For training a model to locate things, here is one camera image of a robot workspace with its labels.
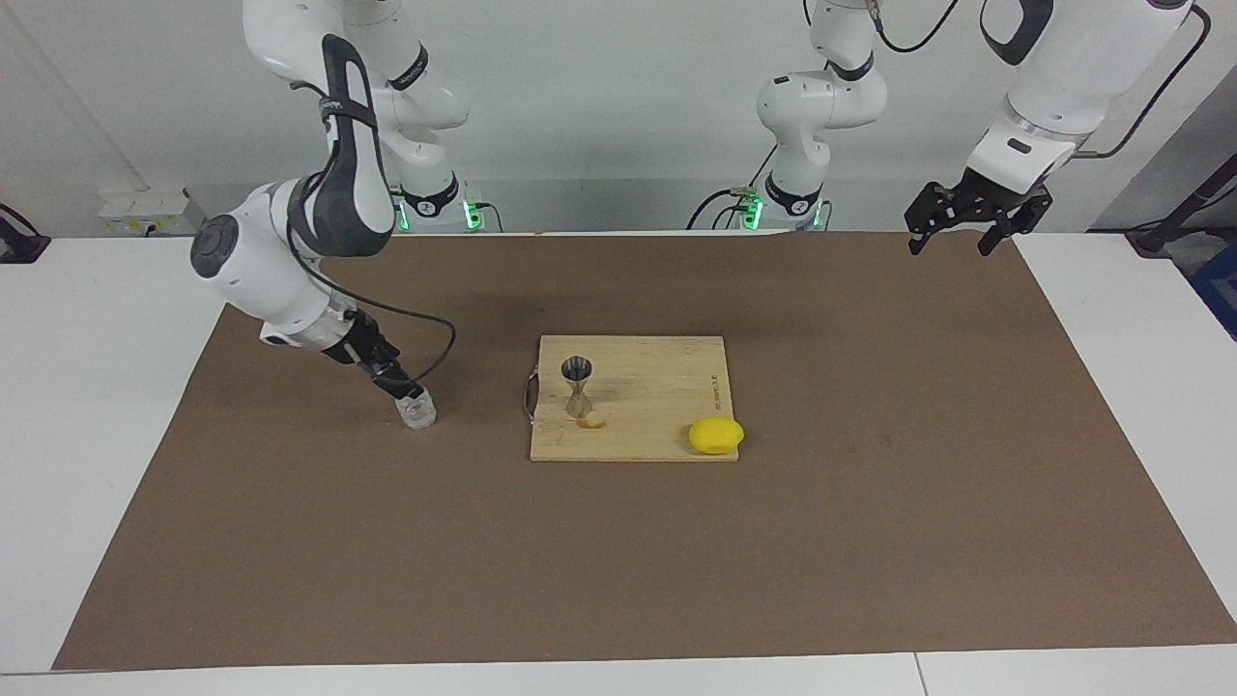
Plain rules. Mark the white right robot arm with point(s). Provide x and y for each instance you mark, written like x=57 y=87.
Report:
x=251 y=271

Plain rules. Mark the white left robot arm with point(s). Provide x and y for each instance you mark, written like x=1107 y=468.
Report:
x=821 y=101

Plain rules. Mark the small clear glass cup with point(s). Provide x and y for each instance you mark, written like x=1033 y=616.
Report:
x=420 y=416

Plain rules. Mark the wooden cutting board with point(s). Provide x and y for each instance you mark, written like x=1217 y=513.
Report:
x=657 y=387

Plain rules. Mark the yellow lemon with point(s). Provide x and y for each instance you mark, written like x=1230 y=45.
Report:
x=715 y=436

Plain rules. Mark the white wall socket box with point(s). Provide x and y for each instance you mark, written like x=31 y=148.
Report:
x=145 y=213

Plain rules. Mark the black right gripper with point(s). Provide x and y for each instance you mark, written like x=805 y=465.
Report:
x=365 y=346

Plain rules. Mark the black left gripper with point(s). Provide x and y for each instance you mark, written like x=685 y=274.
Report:
x=988 y=193

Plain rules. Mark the brown table mat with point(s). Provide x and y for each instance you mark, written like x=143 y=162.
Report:
x=618 y=561

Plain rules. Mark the black stand leg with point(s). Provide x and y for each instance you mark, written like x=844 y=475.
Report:
x=1155 y=237

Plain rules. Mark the steel double jigger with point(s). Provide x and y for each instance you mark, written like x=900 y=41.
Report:
x=578 y=372

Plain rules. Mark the blue crate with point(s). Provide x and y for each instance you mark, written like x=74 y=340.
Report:
x=1220 y=285

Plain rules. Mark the black clamp base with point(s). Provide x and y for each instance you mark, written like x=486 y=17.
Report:
x=19 y=246

